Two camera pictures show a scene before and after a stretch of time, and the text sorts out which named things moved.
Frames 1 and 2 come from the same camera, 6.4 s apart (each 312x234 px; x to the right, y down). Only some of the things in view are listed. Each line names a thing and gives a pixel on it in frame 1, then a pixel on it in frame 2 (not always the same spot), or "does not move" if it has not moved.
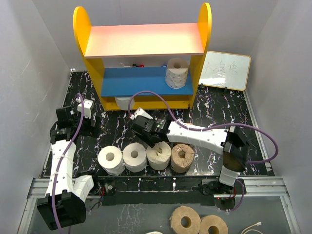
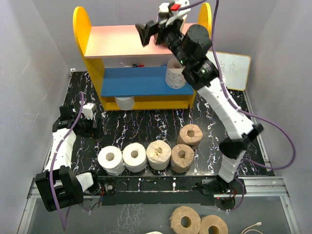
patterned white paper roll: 177,72 does not move
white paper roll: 123,103 does not move
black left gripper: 92,131 does not move
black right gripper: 151,144 to 146,32
